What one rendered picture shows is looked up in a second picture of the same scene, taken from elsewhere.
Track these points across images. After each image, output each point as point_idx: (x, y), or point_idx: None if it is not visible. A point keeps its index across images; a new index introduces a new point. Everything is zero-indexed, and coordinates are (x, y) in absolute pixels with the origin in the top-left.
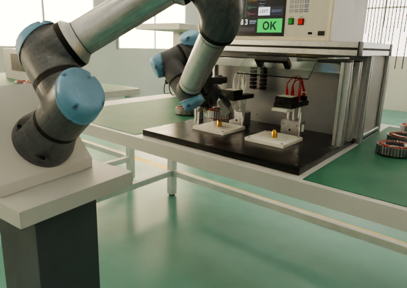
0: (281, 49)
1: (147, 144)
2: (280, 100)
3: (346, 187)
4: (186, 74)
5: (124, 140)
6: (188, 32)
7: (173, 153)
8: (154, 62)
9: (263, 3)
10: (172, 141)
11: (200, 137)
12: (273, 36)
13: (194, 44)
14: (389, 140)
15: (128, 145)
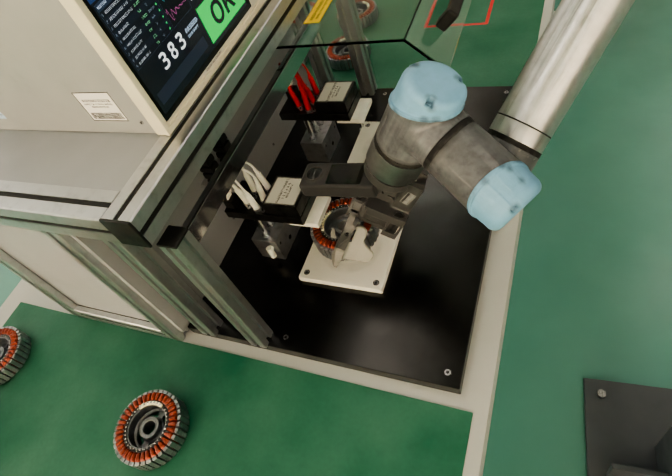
0: (281, 28)
1: (498, 358)
2: (350, 100)
3: (524, 55)
4: (573, 101)
5: (484, 453)
6: (433, 81)
7: (510, 283)
8: (540, 182)
9: None
10: (479, 295)
11: (443, 246)
12: (239, 23)
13: (619, 5)
14: (330, 53)
15: (487, 440)
